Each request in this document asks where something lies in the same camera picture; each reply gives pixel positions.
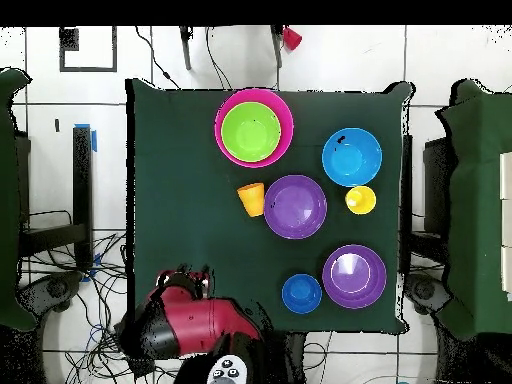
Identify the purple plastic bowl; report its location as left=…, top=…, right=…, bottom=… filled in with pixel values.
left=263, top=174, right=328, bottom=240
left=321, top=244, right=388, bottom=310

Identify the black square floor frame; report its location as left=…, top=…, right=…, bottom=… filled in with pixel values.
left=58, top=26, right=118, bottom=74

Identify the black office chair base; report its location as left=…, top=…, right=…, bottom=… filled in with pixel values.
left=17, top=270, right=83, bottom=319
left=403, top=273, right=452, bottom=315

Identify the dark green table cloth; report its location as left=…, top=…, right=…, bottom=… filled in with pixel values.
left=124, top=77, right=414, bottom=336

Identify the orange plastic cup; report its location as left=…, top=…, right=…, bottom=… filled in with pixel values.
left=236, top=182, right=266, bottom=218

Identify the small dark blue bowl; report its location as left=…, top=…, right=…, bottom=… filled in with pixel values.
left=281, top=273, right=323, bottom=315

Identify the green plastic bowl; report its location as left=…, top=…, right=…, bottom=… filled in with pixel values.
left=220, top=101, right=283, bottom=164

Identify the black table frame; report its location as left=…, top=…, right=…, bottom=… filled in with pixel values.
left=15, top=125, right=95, bottom=271

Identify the green cloth side table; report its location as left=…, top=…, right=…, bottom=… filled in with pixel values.
left=434, top=78, right=512, bottom=340
left=0, top=66, right=38, bottom=333

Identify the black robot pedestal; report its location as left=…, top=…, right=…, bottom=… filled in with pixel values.
left=279, top=330, right=307, bottom=384

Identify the pink plastic bowl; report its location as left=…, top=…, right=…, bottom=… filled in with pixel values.
left=213, top=88, right=295, bottom=169

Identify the red plastic cup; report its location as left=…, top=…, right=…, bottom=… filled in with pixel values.
left=282, top=26, right=304, bottom=52

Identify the light blue plastic bowl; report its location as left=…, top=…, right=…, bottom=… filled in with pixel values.
left=321, top=127, right=384, bottom=188

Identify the blue tape strip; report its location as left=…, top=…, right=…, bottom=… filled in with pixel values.
left=74, top=123, right=98, bottom=153

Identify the black power strip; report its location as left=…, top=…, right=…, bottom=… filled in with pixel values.
left=127, top=355, right=156, bottom=379

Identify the yellow plastic cup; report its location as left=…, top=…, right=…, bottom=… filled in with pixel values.
left=344, top=185, right=378, bottom=216

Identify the black floor cable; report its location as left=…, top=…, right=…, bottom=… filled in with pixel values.
left=134, top=26, right=183, bottom=90

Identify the tangle of floor cables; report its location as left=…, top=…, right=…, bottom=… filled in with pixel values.
left=19, top=209, right=181, bottom=384

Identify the grey tripod leg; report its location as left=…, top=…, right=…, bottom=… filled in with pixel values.
left=270, top=25, right=284, bottom=69
left=178, top=26, right=194, bottom=72

